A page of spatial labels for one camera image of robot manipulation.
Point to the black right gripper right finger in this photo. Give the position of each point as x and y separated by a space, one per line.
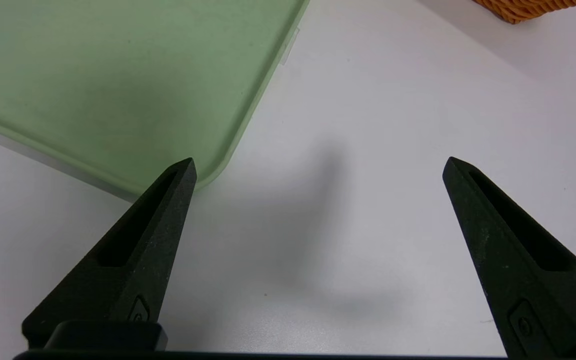
518 280

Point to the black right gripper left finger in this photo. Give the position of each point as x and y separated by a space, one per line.
138 270

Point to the orange wicker basket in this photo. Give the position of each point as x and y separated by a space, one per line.
523 9

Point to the light green plastic tray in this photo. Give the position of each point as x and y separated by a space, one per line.
118 75

